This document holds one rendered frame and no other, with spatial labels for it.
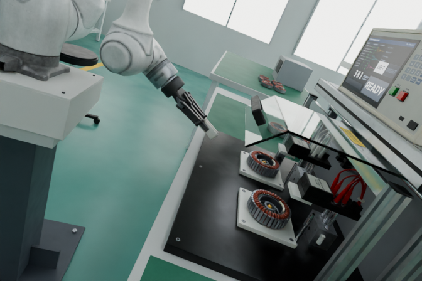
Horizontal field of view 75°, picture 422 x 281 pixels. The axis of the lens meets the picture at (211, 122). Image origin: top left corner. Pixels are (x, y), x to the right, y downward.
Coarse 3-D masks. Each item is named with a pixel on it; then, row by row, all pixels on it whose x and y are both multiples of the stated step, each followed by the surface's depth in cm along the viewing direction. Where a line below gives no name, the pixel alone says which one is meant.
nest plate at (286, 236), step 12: (240, 192) 76; (240, 204) 71; (240, 216) 67; (252, 216) 69; (252, 228) 65; (264, 228) 66; (276, 228) 68; (288, 228) 70; (276, 240) 65; (288, 240) 66
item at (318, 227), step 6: (312, 210) 74; (318, 216) 72; (312, 222) 71; (318, 222) 69; (306, 228) 73; (312, 228) 70; (318, 228) 67; (324, 228) 68; (330, 228) 69; (306, 234) 72; (312, 234) 69; (318, 234) 68; (324, 234) 67; (330, 234) 67; (336, 234) 68; (312, 240) 68; (324, 240) 68; (330, 240) 68; (318, 246) 69; (324, 246) 69
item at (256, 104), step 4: (256, 96) 62; (252, 100) 60; (256, 100) 58; (260, 100) 62; (252, 104) 57; (256, 104) 56; (260, 104) 57; (252, 108) 55; (256, 108) 53; (260, 108) 53; (252, 112) 53; (256, 112) 53; (260, 112) 53; (256, 116) 53; (260, 116) 53; (256, 120) 53; (260, 120) 53; (264, 120) 53; (260, 124) 54
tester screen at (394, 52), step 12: (372, 48) 78; (384, 48) 72; (396, 48) 67; (408, 48) 62; (360, 60) 82; (372, 60) 76; (384, 60) 70; (396, 60) 65; (372, 72) 73; (348, 84) 84
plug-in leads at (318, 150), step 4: (312, 144) 92; (316, 144) 89; (312, 148) 90; (316, 148) 87; (320, 148) 91; (324, 148) 88; (312, 152) 90; (316, 152) 88; (320, 152) 88; (324, 152) 88; (312, 156) 88; (320, 156) 88; (324, 156) 91; (328, 156) 91
